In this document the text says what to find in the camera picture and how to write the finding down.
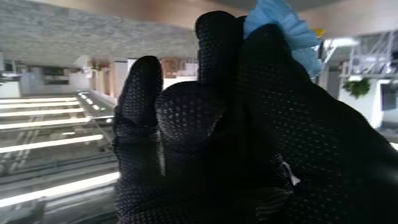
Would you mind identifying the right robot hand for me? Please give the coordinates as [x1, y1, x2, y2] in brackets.
[110, 10, 398, 224]

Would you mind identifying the blue flower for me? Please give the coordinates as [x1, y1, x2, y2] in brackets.
[242, 0, 325, 79]

